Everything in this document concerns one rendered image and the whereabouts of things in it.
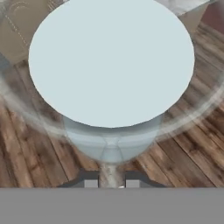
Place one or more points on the beige dining counter cabinet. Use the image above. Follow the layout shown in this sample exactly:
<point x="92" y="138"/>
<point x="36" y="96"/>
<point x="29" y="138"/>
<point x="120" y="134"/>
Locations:
<point x="16" y="43"/>

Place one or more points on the clear glass pitcher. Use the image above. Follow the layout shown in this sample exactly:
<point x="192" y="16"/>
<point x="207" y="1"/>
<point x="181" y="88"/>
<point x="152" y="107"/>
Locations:
<point x="110" y="64"/>

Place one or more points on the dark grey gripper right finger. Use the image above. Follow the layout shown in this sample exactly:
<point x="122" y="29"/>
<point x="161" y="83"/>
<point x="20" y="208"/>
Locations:
<point x="137" y="178"/>

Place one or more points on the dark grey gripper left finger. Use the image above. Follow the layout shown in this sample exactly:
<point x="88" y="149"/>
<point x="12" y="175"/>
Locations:
<point x="87" y="178"/>

